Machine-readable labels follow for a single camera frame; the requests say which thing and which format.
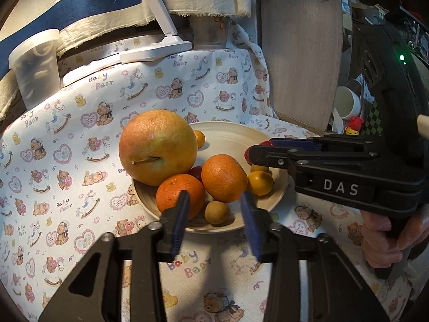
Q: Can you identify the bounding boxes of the red small fruit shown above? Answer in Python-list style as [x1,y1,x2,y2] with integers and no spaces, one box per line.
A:
[243,147,252,166]

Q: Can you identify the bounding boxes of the small green-brown fruit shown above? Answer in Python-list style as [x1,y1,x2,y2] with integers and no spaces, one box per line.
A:
[250,164,271,174]

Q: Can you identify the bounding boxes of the yellow cherry tomato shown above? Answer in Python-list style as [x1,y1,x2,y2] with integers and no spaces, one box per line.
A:
[194,130,206,148]
[248,171,274,196]

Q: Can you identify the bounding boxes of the orange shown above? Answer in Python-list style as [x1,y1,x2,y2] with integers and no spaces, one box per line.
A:
[201,154,248,204]
[156,174,206,219]

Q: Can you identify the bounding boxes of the red cherry tomato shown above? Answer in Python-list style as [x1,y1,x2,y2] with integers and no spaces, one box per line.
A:
[188,166,202,181]

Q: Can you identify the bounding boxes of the large yellow grapefruit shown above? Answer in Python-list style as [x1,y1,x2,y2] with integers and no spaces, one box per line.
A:
[119,110,198,186]

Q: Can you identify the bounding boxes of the dark red textured fruit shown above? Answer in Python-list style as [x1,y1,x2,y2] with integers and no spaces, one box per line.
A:
[259,140,274,146]

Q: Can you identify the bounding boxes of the person's right hand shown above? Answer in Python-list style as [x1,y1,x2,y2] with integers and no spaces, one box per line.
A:
[361,204,428,268]

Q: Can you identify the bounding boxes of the cream round plate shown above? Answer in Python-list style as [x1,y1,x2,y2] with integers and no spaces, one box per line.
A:
[131,120,290,235]

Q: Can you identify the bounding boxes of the red yellow toy figure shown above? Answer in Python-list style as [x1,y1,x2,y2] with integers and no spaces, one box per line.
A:
[345,116,364,135]

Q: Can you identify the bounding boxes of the white mug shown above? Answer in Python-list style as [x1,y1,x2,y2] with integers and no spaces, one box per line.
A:
[334,86,361,121]

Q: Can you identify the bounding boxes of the green checkered box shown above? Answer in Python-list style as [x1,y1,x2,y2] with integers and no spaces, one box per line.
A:
[362,100,383,136]

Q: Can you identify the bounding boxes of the small tan round fruit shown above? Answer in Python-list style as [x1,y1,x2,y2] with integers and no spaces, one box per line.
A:
[204,201,230,225]

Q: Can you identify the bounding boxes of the baby bear print tablecloth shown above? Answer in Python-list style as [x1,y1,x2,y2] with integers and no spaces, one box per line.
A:
[1,23,411,321]

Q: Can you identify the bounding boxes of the wooden round board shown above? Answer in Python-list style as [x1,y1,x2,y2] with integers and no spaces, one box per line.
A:
[260,0,343,133]

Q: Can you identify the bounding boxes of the white LED desk lamp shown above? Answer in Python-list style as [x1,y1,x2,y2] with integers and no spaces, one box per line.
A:
[62,0,193,88]

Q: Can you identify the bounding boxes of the translucent plastic container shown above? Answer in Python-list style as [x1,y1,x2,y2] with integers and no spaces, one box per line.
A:
[8,28,61,111]

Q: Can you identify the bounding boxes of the striped Paris fabric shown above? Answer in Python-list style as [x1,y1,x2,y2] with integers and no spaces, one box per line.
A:
[1,0,252,117]

